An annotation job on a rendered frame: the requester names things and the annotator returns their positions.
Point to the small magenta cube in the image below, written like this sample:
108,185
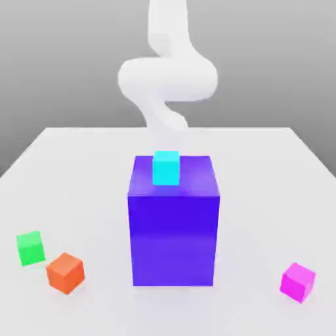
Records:
296,283

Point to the small cyan cube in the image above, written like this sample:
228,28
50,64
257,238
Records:
166,170

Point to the small green cube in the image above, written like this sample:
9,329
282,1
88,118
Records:
31,249

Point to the small orange cube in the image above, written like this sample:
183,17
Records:
65,274

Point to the large purple box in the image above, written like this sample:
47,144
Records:
173,236

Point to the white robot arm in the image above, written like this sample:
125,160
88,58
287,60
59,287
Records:
168,78

